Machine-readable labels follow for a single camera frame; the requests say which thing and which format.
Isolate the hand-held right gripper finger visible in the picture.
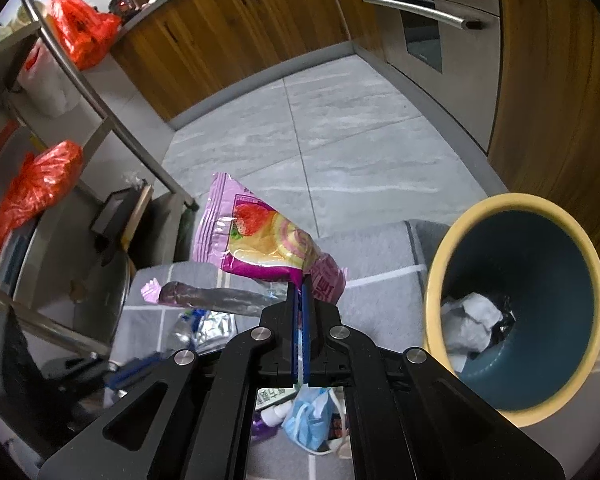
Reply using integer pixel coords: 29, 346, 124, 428
37, 285, 303, 480
302, 277, 566, 480

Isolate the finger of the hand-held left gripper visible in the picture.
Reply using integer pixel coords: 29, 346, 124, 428
102, 352, 176, 396

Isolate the purple spray bottle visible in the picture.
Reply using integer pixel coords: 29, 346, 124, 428
251, 402, 292, 443

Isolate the blue face mask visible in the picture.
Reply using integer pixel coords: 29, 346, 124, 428
281, 387, 333, 453

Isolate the silver foil packet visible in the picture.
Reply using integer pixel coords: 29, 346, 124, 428
167, 307, 238, 353

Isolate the pink snack packet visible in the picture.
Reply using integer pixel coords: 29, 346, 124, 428
191, 172, 348, 305

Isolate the blue bin with yellow rim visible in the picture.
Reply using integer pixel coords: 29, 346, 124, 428
422, 192, 600, 428

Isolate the white green packet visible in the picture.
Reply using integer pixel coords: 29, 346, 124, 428
256, 387, 293, 408

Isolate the purple wrapped snack stick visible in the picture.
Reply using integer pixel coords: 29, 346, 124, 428
140, 280, 286, 317

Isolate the grey floor mat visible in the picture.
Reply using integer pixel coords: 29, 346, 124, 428
112, 220, 451, 480

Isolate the dark green cloth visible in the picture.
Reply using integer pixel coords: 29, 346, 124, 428
176, 207, 197, 261

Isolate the black box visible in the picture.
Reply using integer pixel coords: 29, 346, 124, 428
90, 185, 153, 253

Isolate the crumpled white paper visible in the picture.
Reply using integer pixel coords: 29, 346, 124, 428
440, 292, 503, 361

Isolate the black wrapper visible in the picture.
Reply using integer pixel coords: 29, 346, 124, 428
482, 297, 517, 351

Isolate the red plastic bag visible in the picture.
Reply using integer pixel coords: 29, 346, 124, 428
0, 140, 84, 256
47, 0, 122, 71

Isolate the metal rack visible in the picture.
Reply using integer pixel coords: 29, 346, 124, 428
0, 0, 198, 361

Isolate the white plastic bag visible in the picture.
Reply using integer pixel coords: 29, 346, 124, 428
17, 40, 81, 118

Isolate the wooden kitchen cabinet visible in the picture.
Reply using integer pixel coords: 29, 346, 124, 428
111, 0, 386, 122

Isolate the steel oven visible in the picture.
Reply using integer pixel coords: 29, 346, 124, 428
362, 0, 503, 131

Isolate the tall wooden cabinet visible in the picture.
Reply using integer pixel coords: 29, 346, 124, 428
485, 0, 600, 333

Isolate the black rice cooker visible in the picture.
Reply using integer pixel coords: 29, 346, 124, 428
108, 0, 153, 23

